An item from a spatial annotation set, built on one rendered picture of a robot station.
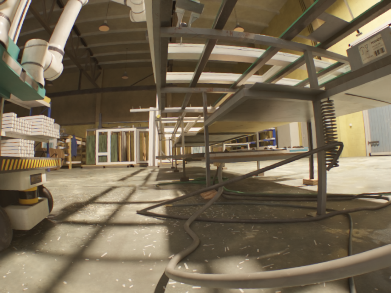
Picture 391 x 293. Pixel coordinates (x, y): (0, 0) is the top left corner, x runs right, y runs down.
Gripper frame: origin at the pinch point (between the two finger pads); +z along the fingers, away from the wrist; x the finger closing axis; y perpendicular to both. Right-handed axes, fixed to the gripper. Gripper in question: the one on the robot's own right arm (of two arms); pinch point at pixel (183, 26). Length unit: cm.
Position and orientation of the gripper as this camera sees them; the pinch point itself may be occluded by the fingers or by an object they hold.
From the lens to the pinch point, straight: 105.9
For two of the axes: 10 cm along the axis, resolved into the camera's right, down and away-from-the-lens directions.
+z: -3.0, 8.0, 5.2
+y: 0.6, -5.3, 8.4
